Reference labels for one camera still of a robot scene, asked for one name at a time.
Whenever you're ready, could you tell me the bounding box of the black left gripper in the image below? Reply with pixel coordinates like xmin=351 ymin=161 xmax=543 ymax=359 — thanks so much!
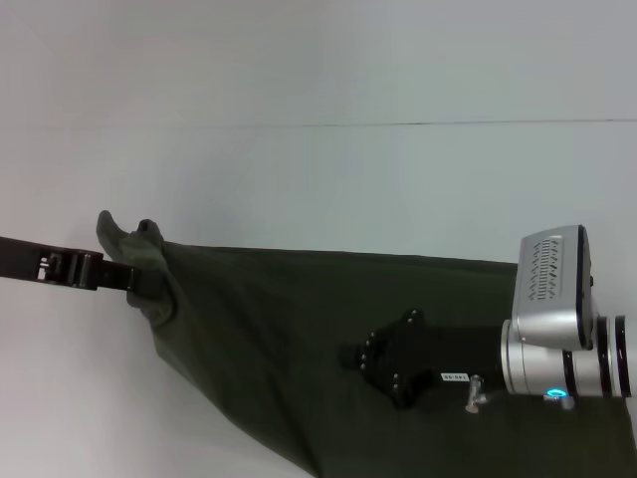
xmin=0 ymin=236 xmax=168 ymax=300

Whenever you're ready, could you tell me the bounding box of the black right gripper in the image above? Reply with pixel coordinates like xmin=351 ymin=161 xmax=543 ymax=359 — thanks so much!
xmin=337 ymin=307 xmax=505 ymax=410

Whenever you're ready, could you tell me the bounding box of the dark green FREE! t-shirt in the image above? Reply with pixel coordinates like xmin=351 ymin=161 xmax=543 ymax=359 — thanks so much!
xmin=94 ymin=209 xmax=637 ymax=478

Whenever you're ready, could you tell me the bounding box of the small silver metal connector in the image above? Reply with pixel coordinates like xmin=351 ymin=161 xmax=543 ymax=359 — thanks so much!
xmin=464 ymin=374 xmax=490 ymax=414

